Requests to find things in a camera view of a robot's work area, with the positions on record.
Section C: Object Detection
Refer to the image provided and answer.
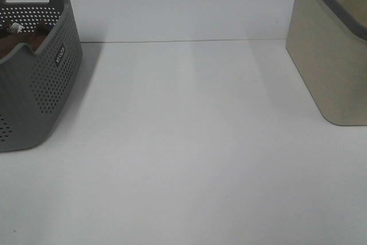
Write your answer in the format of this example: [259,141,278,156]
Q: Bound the brown towel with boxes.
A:
[1,21,51,58]

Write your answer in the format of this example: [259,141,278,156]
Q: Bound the grey perforated laundry basket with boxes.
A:
[1,0,83,152]

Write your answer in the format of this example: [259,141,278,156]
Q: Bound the beige bin with grey rim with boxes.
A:
[286,0,366,126]

